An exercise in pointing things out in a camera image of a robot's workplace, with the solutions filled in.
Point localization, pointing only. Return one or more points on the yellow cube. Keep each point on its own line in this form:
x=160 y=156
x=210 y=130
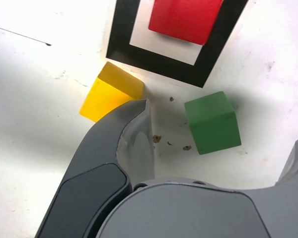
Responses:
x=104 y=96

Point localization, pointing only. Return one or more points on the green cube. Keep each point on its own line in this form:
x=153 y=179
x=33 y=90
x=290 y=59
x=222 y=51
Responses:
x=213 y=124

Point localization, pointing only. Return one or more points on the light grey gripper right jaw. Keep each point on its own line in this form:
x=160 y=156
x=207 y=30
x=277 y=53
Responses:
x=188 y=213

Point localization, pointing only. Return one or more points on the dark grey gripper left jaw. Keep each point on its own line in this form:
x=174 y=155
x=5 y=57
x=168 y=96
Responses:
x=89 y=178

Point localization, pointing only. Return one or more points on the red cube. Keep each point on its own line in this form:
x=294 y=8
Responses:
x=183 y=19

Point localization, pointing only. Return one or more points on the black tape square outline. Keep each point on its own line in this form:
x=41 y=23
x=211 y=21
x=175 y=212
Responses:
x=164 y=64

